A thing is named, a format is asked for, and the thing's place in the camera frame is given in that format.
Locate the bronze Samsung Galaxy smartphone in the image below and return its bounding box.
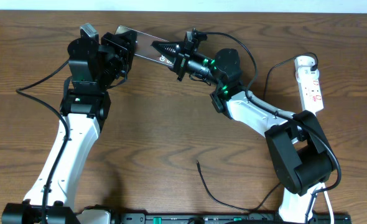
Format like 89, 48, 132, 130
115, 26, 174, 68

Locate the black USB charging cable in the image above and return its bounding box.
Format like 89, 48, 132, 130
196, 52, 319, 213

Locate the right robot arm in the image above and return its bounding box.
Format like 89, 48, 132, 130
152, 30, 341, 223

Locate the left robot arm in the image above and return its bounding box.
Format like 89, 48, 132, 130
1, 24, 137, 223

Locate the white USB charger plug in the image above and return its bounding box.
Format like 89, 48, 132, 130
294, 55, 315, 69

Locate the white power strip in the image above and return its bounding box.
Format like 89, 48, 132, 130
295, 67, 323, 114

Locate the black right camera cable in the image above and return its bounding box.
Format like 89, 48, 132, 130
202, 30, 342, 224

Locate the black camera cable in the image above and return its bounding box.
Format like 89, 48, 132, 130
15, 58, 71, 224
202, 30, 342, 224

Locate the black left camera cable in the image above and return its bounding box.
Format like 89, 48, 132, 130
15, 58, 71, 224

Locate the white power strip cord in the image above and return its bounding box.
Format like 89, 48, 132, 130
322, 183, 335, 224

